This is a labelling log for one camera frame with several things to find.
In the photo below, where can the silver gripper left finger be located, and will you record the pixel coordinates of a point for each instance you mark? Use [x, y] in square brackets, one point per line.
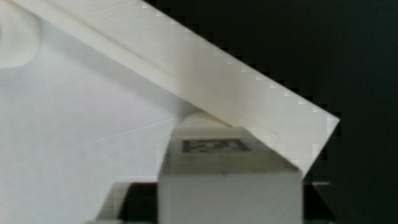
[130, 205]

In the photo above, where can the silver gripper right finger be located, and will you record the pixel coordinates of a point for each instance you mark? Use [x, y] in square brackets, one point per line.
[318, 214]

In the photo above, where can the white table leg with tag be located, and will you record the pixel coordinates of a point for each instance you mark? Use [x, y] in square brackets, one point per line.
[228, 182]

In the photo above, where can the white square tabletop part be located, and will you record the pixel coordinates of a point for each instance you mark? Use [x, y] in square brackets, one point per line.
[109, 74]

